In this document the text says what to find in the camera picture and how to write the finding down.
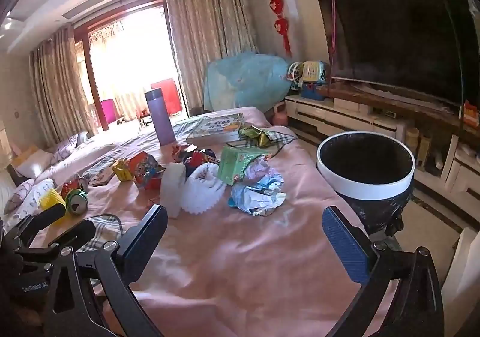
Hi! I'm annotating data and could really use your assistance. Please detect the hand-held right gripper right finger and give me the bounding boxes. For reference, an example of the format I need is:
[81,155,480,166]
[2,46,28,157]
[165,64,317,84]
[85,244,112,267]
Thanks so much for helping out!
[322,205,446,337]

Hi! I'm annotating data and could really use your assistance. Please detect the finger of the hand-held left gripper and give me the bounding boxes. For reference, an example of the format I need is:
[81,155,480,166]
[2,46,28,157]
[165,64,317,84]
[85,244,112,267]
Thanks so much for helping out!
[15,219,97,258]
[4,204,67,245]

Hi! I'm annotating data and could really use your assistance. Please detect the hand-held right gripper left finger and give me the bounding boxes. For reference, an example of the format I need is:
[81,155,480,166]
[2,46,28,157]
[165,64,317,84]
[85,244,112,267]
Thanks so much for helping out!
[44,204,169,337]

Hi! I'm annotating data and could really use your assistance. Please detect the yellow pleated paper cup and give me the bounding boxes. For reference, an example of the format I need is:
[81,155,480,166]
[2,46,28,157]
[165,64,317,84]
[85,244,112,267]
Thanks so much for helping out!
[40,189,67,226]

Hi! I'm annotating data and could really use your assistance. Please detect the crushed green can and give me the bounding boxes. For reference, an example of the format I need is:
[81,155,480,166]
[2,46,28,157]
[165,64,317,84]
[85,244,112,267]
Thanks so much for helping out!
[65,190,89,217]

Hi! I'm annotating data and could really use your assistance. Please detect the white-rimmed black trash bin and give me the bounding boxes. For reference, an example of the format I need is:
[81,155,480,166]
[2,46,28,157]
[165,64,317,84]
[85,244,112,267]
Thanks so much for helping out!
[317,131,416,236]

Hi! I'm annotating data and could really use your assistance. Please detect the white translucent bottle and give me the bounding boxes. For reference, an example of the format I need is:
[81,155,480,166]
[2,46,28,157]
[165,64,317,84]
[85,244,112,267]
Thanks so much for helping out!
[160,162,187,218]

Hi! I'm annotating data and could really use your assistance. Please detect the colourful snack packet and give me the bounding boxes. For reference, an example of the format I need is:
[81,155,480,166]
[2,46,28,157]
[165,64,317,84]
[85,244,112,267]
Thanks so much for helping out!
[129,152,166,191]

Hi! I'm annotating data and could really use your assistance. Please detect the yellow snack packet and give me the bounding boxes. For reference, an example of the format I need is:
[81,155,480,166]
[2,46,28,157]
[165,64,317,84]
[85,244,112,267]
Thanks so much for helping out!
[112,159,136,182]

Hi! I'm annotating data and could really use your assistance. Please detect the white foam fruit net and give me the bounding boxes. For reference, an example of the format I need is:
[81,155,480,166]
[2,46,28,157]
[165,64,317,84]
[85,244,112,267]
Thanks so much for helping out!
[180,162,226,215]

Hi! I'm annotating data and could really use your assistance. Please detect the red blue snack wrapper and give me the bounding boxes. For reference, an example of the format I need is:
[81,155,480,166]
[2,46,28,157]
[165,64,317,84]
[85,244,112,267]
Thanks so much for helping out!
[183,149,218,173]

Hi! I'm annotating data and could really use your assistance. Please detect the white paper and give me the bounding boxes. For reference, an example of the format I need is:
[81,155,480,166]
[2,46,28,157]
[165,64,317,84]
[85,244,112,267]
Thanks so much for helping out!
[242,156,284,191]

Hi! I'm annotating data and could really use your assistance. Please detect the green cardboard box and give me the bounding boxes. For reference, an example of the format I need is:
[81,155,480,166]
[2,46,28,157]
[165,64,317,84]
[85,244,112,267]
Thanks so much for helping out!
[217,145,269,187]

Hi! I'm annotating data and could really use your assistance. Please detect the patterned pillow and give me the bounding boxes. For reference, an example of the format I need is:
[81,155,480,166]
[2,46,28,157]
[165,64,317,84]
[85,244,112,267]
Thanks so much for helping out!
[50,131,90,163]
[2,177,57,215]

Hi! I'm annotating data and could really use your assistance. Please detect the white cushion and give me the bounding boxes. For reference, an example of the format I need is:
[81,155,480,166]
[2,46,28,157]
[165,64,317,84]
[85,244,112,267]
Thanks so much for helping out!
[15,149,55,179]

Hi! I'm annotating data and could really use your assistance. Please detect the beige tall box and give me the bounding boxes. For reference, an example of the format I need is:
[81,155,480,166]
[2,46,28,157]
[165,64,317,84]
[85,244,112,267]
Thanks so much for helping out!
[418,134,432,169]

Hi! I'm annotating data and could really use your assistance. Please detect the pink chair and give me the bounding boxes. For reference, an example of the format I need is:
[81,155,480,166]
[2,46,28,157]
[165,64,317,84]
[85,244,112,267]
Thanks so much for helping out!
[100,99,121,125]

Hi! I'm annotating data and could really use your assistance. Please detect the yellow stacked jars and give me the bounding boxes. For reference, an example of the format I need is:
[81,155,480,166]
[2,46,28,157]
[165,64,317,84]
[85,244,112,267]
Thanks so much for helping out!
[407,127,421,158]

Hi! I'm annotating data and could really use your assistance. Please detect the white furniture panel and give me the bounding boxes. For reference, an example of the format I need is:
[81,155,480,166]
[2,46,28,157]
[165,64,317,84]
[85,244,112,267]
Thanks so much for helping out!
[440,226,480,337]

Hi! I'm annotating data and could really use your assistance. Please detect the beige patterned curtain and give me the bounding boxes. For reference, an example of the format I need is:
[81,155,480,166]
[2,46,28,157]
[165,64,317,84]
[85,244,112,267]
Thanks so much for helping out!
[167,0,259,113]
[29,27,89,148]

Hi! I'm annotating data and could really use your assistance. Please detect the white television cabinet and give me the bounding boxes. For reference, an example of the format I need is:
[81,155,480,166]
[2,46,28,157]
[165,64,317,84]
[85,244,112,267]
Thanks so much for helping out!
[284,84,480,210]

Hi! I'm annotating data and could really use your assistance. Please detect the purple thermos bottle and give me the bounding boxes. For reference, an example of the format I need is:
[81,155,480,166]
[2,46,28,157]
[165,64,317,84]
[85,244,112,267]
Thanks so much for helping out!
[145,88,177,146]

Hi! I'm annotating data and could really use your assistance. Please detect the gold foil wrapper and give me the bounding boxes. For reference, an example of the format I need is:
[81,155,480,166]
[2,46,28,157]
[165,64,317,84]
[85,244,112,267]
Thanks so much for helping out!
[240,126,273,149]

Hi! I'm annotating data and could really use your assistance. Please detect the illustrated book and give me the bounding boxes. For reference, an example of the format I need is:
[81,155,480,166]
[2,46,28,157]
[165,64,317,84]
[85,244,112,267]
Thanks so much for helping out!
[186,113,245,144]

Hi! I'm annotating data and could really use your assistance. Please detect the pink kettlebell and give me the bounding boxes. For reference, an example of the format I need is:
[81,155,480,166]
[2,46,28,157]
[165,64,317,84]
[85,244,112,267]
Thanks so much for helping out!
[272,102,289,125]

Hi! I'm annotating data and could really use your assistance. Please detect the red chair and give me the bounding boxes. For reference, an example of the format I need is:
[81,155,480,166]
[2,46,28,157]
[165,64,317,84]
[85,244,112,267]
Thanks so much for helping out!
[151,78,182,116]

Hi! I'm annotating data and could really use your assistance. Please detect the yellow blue toy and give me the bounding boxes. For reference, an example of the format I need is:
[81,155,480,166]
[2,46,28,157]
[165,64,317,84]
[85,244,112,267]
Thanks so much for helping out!
[300,59,329,101]

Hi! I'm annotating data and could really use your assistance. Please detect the white small fan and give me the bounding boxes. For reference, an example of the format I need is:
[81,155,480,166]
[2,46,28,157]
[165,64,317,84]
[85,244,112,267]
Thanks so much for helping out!
[288,62,304,90]

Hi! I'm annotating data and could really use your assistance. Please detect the balcony sliding door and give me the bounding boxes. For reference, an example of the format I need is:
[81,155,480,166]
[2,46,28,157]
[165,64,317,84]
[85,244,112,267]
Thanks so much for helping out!
[75,0,188,131]

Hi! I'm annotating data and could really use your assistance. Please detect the red small box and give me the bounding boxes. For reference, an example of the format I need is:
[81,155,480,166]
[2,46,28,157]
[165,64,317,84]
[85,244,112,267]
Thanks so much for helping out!
[463,100,480,124]

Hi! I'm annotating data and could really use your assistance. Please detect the light blue cover cloth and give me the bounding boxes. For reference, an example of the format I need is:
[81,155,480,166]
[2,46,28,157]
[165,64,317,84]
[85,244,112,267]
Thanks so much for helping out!
[203,52,295,113]

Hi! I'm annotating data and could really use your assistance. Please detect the black flat television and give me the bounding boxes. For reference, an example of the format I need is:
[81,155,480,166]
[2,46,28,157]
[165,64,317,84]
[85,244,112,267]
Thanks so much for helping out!
[318,0,471,107]

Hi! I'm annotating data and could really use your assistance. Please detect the red hanging ornament string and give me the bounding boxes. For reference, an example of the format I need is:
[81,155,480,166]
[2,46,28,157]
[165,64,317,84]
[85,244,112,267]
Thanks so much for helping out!
[260,0,293,56]

